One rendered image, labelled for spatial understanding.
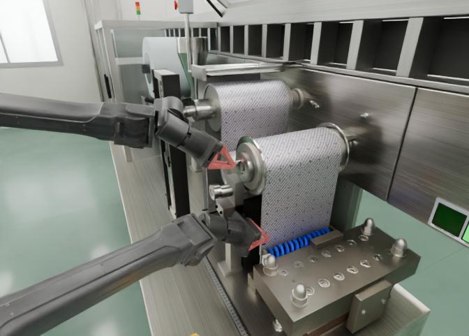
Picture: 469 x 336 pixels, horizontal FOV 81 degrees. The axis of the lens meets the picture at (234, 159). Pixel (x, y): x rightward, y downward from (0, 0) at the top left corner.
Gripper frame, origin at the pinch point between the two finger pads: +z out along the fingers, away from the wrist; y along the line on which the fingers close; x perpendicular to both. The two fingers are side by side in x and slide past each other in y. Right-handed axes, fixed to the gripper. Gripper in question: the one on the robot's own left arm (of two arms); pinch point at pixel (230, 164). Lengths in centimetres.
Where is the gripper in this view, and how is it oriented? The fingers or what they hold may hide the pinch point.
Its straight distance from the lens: 68.0
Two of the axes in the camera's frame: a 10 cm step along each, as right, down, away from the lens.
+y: 4.1, 3.4, -8.5
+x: 5.5, -8.3, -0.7
